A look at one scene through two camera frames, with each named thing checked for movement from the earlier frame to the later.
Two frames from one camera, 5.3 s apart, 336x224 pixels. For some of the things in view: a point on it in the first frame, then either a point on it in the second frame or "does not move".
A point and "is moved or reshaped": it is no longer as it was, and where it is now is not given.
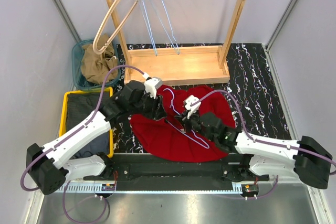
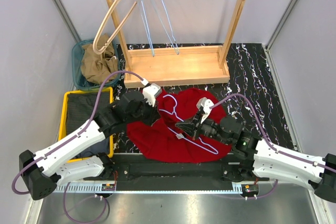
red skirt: [164, 137] is moved or reshaped
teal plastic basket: [79, 81] does not move
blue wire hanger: [172, 99] → [174, 111]
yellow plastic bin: [77, 106] does not move
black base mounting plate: [143, 168] does not move
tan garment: [95, 66] does not move
